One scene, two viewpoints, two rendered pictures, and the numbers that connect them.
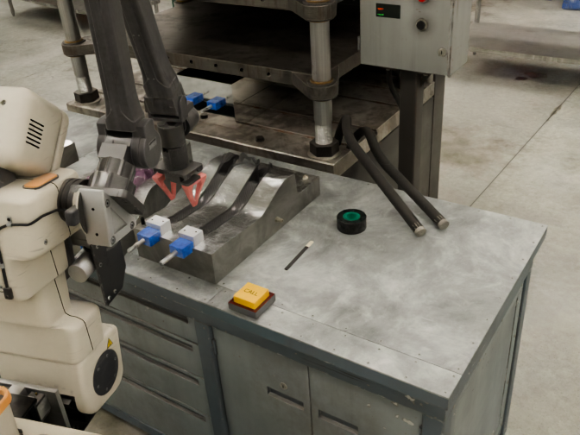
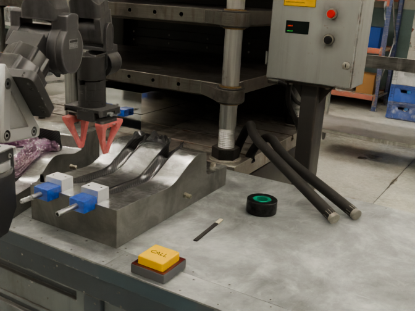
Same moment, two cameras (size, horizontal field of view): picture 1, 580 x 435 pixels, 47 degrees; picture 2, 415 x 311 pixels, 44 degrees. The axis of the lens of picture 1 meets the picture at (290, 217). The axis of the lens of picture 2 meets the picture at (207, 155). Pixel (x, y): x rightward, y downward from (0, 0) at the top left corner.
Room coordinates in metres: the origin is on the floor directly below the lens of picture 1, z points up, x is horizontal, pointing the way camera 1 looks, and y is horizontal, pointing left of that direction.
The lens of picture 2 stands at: (0.30, 0.12, 1.33)
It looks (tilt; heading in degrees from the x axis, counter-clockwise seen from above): 17 degrees down; 354
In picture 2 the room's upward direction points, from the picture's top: 3 degrees clockwise
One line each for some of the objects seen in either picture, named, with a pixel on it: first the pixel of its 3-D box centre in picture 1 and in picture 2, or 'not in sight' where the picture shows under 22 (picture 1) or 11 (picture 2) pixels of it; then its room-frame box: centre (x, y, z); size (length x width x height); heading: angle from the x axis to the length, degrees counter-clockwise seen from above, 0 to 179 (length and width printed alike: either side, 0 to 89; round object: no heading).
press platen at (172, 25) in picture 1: (248, 51); (155, 78); (2.65, 0.12, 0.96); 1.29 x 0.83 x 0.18; 55
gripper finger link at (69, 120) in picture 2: (173, 183); (85, 128); (1.39, 0.27, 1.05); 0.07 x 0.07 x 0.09; 55
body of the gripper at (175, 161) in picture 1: (175, 158); (91, 96); (1.38, 0.25, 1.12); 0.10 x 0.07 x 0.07; 55
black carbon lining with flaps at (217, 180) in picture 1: (223, 188); (133, 158); (1.59, 0.17, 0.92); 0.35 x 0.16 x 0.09; 145
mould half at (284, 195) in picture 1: (232, 202); (139, 176); (1.60, 0.16, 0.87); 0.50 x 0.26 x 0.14; 145
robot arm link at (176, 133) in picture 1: (172, 132); (92, 66); (1.38, 0.25, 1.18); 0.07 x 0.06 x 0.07; 163
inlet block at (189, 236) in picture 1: (179, 249); (79, 204); (1.35, 0.27, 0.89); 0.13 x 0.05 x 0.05; 145
